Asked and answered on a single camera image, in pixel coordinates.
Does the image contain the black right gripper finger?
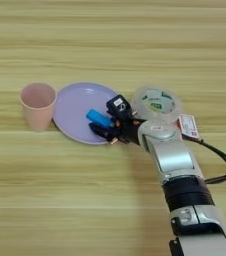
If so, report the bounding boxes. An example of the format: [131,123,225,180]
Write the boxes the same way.
[105,109,120,122]
[88,122,121,142]

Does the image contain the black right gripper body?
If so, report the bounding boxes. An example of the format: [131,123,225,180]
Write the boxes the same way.
[110,114,147,146]

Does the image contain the blue rectangular block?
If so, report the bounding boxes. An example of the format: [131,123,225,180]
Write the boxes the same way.
[85,108,116,130]

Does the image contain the purple round plate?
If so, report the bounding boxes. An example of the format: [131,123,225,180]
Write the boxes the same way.
[52,81,126,146]

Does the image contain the small pink white box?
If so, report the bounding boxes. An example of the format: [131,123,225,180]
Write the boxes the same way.
[177,113,201,140]

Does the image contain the clear plastic container green label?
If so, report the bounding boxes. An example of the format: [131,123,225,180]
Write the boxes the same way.
[131,85,183,125]

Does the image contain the pink plastic cup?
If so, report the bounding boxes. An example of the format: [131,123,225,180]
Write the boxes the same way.
[19,82,58,132]

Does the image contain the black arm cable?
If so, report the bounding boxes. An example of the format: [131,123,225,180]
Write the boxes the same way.
[184,135,226,185]

